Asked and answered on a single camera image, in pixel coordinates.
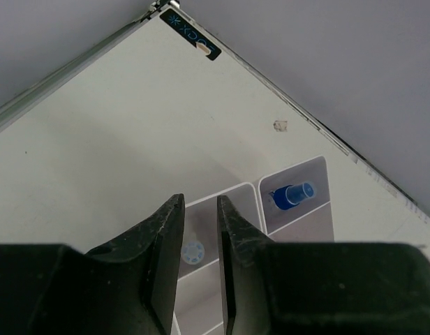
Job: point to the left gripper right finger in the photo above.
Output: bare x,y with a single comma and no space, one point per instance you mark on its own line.
271,287

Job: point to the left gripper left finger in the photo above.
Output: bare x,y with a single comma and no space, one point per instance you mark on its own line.
125,286

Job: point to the dark blue ink pen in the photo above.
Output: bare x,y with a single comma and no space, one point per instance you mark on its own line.
193,248

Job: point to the white divided organizer box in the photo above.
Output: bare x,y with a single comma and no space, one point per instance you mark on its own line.
198,303

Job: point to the small tape scrap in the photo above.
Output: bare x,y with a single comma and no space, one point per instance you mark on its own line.
280,126

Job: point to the left black corner label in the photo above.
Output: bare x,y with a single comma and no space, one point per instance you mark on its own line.
187,31

